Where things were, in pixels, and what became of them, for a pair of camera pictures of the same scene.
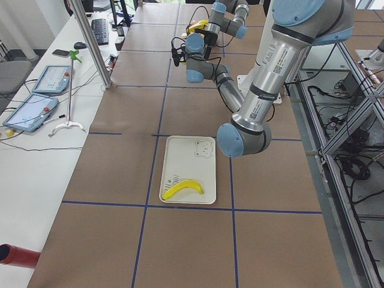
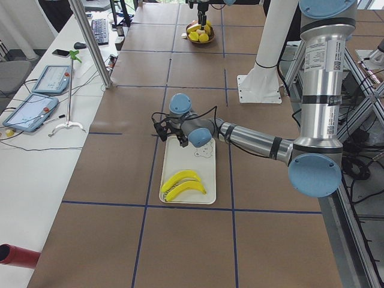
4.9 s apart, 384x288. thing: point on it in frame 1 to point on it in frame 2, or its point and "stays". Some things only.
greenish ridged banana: [198, 26] to [179, 176]
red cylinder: [14, 255] stays
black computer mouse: [80, 45] stays
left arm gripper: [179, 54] to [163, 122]
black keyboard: [100, 28] stays
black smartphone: [61, 53] stays
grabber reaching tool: [73, 54] stays
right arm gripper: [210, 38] to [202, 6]
